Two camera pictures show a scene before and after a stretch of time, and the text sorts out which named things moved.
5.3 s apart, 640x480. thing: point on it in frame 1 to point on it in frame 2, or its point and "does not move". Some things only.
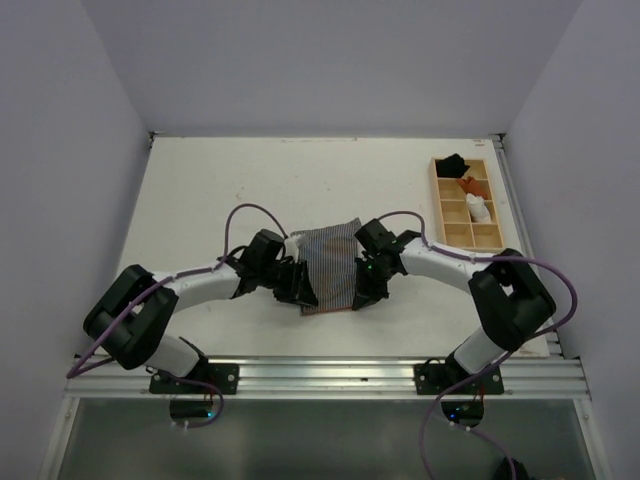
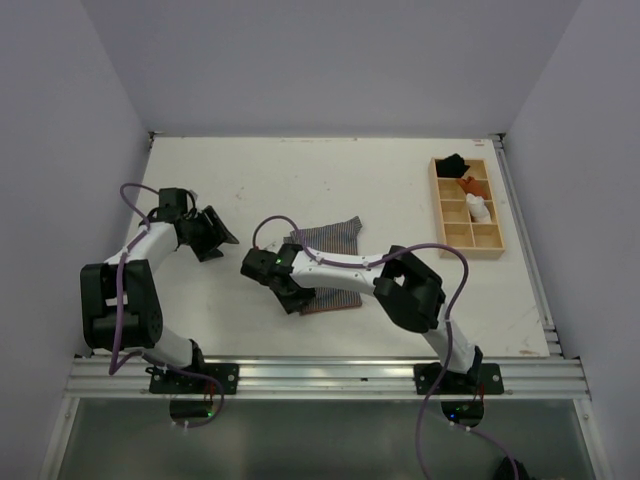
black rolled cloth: x=452 y=166 does not move
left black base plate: x=223 y=376 does not move
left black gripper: x=299 y=289 to x=213 y=225
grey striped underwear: x=330 y=253 does not move
